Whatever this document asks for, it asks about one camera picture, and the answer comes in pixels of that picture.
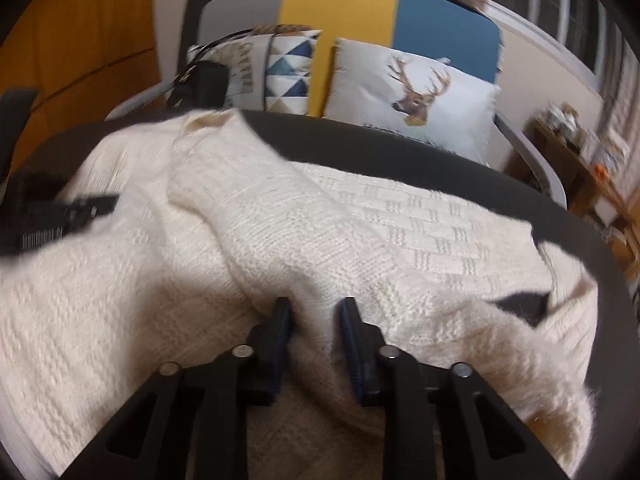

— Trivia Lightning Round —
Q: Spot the wooden side table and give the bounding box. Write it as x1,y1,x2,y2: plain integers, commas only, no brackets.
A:
524,117,639,282

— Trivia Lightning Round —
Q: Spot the cream knitted sweater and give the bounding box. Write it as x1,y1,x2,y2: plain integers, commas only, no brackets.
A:
1,110,598,479

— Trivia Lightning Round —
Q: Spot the white deer print pillow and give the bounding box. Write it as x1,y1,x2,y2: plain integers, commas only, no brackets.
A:
324,38,500,164

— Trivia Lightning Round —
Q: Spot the grey yellow blue sofa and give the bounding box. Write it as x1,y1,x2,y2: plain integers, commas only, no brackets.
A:
104,0,569,208

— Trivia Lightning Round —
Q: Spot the triangle pattern pillow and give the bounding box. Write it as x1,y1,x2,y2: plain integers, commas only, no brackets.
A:
186,25,322,115

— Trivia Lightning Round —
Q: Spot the wooden wardrobe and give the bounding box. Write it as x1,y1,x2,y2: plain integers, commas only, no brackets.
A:
1,0,160,167

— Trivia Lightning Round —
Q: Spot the window with white frame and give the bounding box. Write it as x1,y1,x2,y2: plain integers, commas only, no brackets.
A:
486,0,626,98

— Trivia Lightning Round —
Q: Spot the black handbag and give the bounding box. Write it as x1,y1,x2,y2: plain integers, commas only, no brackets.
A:
167,61,230,112

